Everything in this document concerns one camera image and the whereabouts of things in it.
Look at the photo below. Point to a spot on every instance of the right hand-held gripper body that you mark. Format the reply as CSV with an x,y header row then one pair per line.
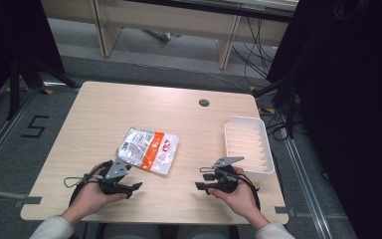
x,y
225,177

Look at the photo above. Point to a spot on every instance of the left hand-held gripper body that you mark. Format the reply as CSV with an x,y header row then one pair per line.
x,y
116,170

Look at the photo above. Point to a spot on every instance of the person's right hand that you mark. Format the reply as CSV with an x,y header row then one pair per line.
x,y
240,199

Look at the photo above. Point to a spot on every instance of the person's left hand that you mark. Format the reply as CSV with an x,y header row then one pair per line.
x,y
91,199

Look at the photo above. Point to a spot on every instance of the white and orange snack packet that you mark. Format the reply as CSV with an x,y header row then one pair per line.
x,y
149,150

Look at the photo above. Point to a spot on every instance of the white plastic basket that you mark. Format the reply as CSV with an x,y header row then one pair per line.
x,y
248,146

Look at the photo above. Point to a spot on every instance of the person's legs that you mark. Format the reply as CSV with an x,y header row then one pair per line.
x,y
169,231

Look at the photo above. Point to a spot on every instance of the black metal stand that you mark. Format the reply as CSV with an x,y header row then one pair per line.
x,y
23,79
283,96

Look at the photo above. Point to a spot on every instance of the black curtain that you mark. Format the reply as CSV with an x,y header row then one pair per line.
x,y
348,99
13,40

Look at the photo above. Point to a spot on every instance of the light wooden bench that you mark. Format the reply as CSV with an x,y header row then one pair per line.
x,y
165,20

